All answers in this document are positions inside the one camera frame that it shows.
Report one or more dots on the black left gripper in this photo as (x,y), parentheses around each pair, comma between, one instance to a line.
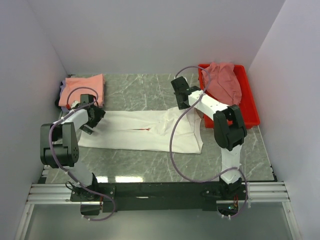
(98,114)

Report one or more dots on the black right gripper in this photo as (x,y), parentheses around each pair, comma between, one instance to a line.
(180,106)

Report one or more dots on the white Coca-Cola t-shirt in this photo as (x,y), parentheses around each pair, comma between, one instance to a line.
(146,130)

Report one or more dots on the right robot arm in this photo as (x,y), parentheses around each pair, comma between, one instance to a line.
(228,127)

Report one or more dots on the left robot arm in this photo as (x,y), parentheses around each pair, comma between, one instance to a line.
(59,145)

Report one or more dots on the folded lavender t-shirt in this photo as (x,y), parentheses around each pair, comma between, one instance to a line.
(63,109)

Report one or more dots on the crumpled pink t-shirt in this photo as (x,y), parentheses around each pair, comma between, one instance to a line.
(221,82)

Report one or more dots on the folded salmon pink t-shirt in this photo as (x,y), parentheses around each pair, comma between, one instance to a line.
(96,82)

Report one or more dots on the red plastic bin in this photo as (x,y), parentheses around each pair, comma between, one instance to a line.
(247,104)

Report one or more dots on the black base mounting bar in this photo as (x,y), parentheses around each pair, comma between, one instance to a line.
(145,196)

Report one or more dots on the aluminium rail frame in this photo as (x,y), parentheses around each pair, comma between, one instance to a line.
(256,192)

